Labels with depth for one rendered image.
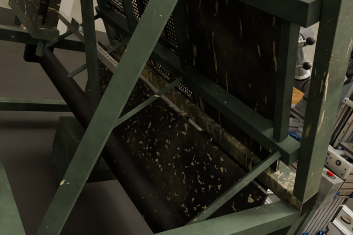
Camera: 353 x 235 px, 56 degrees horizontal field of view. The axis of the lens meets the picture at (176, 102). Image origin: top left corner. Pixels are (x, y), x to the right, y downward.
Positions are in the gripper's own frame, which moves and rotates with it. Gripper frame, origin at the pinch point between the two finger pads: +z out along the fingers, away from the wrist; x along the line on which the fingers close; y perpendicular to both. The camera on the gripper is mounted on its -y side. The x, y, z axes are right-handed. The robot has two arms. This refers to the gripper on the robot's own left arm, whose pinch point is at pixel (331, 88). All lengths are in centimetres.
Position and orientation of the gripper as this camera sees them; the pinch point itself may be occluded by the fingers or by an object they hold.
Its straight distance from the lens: 175.3
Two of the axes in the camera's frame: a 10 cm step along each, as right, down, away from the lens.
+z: -7.0, 7.1, 0.7
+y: -6.0, -5.3, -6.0
